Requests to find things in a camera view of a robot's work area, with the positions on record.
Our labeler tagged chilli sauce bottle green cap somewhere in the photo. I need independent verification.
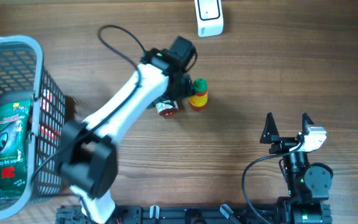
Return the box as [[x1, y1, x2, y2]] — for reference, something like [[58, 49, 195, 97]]
[[189, 78, 208, 111]]

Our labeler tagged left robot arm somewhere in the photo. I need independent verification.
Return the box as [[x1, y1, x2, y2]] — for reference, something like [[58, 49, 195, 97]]
[[55, 36, 197, 223]]

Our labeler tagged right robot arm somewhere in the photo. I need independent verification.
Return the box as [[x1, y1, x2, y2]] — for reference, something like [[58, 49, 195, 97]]
[[260, 113, 333, 203]]

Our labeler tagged black right camera cable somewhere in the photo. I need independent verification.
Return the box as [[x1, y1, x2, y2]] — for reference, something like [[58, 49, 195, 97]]
[[241, 133, 305, 224]]

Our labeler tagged black left camera cable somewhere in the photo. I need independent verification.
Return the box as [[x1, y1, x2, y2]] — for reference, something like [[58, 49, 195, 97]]
[[31, 24, 149, 183]]

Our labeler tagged grey plastic shopping basket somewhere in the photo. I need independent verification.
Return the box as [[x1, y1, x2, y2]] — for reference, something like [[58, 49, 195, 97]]
[[0, 35, 66, 220]]

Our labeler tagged black camera cable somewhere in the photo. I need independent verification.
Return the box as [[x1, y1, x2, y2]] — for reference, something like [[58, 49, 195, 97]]
[[241, 133, 305, 224], [31, 24, 149, 183]]

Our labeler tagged green 3M gloves packet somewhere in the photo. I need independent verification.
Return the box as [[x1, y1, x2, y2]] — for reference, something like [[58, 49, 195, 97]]
[[0, 100, 31, 200]]

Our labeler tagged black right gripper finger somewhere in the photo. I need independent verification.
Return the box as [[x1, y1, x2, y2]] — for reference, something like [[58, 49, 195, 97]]
[[260, 112, 280, 144], [302, 113, 314, 131]]

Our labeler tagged small jar green lid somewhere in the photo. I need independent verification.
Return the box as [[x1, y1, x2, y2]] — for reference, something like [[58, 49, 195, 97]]
[[155, 100, 178, 117]]

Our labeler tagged white barcode scanner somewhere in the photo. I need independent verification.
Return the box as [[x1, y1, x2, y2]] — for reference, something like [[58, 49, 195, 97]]
[[194, 0, 224, 37]]

